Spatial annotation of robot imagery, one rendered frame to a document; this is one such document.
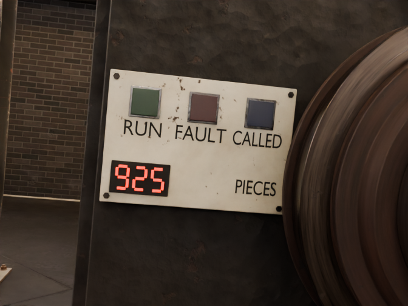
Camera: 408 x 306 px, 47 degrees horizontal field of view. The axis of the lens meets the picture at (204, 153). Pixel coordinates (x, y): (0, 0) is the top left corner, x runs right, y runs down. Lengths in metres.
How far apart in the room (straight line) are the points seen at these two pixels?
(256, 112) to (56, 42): 6.22
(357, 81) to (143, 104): 0.27
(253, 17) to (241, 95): 0.11
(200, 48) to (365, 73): 0.23
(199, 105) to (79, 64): 6.10
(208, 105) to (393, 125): 0.24
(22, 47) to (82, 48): 0.78
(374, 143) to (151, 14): 0.34
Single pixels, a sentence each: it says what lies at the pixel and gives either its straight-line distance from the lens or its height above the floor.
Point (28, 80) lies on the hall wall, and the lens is 6.83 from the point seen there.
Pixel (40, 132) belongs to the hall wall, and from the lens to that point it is 6.77.
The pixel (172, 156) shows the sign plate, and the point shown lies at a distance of 0.65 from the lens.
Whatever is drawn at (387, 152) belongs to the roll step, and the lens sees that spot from 0.54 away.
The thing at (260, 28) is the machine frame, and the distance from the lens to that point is 0.70.
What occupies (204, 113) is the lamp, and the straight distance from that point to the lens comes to 0.64.
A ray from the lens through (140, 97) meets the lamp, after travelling 0.64.
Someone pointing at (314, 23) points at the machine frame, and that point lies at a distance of 0.72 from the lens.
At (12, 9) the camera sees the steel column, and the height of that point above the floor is 1.85.
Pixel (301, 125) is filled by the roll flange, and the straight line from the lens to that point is 0.61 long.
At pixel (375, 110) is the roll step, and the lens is 0.55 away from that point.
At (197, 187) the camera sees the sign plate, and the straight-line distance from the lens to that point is 0.65.
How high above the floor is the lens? 1.17
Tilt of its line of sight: 3 degrees down
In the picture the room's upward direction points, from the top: 6 degrees clockwise
